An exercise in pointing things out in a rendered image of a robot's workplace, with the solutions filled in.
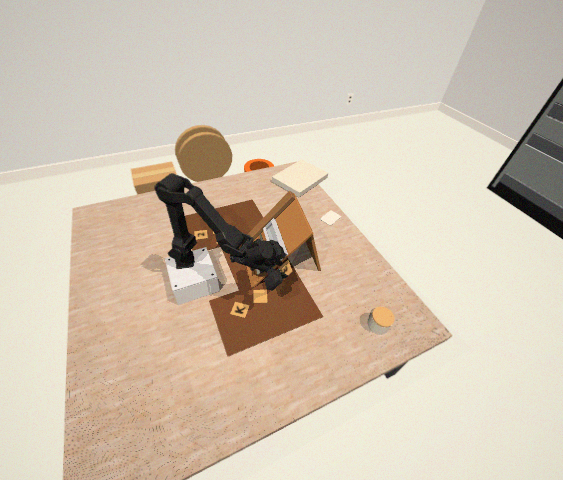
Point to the small white jar with orange lid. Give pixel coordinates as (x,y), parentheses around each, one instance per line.
(381,320)

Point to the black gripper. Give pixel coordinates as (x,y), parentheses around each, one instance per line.
(274,278)

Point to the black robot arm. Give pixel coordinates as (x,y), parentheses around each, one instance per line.
(170,190)

